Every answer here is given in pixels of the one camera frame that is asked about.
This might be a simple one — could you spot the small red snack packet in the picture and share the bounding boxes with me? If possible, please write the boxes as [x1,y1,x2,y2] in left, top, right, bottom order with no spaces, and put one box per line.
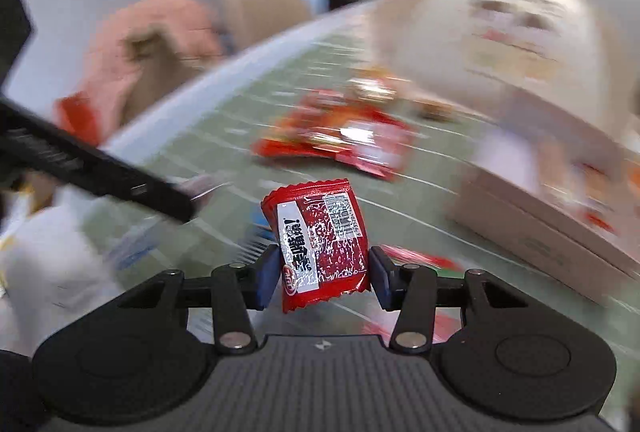
[261,178,372,314]

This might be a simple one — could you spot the green checked tablecloth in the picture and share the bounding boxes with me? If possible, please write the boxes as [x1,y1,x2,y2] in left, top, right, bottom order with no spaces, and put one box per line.
[100,0,640,353]

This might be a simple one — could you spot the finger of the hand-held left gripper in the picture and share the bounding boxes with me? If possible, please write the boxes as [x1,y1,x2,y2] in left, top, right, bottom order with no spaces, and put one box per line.
[0,96,197,223]

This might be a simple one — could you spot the pink plush doll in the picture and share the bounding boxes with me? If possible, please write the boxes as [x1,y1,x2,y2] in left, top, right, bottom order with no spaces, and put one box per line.
[82,0,223,127]

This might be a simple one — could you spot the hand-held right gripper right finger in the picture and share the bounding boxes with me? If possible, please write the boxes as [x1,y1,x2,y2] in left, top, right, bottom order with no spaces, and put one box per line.
[369,246,526,353]

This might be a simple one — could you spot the blue white snack bag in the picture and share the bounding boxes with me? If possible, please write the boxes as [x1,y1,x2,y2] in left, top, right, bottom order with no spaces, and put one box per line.
[0,192,166,348]

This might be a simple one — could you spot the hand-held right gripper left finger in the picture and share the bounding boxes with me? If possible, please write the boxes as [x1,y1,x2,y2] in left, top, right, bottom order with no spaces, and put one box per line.
[117,244,281,357]

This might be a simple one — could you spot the red green snack packet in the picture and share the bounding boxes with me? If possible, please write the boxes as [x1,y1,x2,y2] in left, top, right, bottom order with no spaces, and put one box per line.
[360,244,468,348]

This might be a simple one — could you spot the large red snack packet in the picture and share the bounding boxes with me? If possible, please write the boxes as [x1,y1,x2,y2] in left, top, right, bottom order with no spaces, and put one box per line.
[252,89,418,183]

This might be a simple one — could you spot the orange snack packet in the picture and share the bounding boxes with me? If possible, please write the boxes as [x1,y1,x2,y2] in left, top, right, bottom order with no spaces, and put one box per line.
[347,68,401,101]

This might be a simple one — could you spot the pink cardboard box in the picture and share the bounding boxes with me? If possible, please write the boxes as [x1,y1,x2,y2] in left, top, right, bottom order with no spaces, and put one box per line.
[445,127,640,307]

